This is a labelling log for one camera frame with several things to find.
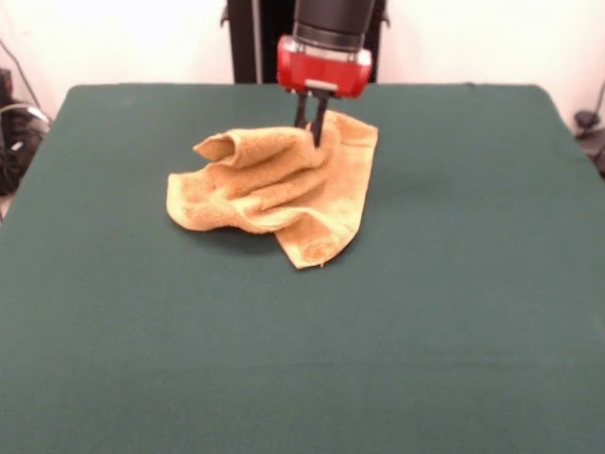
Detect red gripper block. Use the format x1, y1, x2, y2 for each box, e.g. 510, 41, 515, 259
276, 35, 374, 146

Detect tan terry towel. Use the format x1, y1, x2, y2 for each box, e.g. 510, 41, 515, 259
164, 109, 380, 271

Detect dark green table cloth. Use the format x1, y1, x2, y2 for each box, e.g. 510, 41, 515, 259
0, 82, 605, 454

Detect black floor device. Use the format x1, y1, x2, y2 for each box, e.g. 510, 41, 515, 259
574, 109, 605, 180

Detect black equipment pile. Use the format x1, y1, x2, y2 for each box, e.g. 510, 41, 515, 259
0, 96, 52, 196

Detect thin grey cable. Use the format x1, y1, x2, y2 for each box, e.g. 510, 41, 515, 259
0, 37, 51, 125

